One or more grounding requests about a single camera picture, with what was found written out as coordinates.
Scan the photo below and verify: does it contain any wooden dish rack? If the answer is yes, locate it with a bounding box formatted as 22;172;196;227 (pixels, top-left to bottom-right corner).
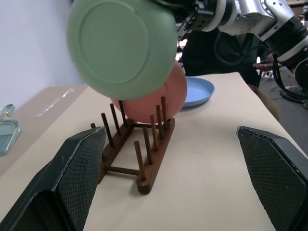
90;96;176;195

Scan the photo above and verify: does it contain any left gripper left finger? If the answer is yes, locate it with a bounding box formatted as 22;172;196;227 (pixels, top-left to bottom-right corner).
0;126;107;231

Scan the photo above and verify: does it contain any blue plate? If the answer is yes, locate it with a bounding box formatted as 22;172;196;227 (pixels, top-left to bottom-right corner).
180;77;216;108

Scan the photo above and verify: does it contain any green plate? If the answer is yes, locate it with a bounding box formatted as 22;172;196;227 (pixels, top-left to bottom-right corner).
66;0;178;101

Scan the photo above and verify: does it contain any person in dark shirt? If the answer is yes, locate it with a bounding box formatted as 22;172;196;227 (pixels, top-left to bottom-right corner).
179;23;275;88

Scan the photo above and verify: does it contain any clear green dustpan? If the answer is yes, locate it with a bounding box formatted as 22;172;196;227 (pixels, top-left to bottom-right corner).
0;103;22;157

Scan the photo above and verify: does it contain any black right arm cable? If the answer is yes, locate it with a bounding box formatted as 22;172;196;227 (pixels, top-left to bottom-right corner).
213;30;308;104

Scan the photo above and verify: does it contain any clear plastic rod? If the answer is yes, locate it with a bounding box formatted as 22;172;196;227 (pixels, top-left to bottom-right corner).
36;88;74;118

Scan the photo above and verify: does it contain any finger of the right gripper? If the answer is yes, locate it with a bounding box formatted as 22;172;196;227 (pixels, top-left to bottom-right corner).
177;21;193;41

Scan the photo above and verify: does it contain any red plate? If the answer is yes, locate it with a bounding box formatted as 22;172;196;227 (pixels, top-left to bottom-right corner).
109;60;188;126

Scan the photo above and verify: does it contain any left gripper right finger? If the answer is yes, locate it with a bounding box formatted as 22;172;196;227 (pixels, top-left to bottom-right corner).
236;125;308;231

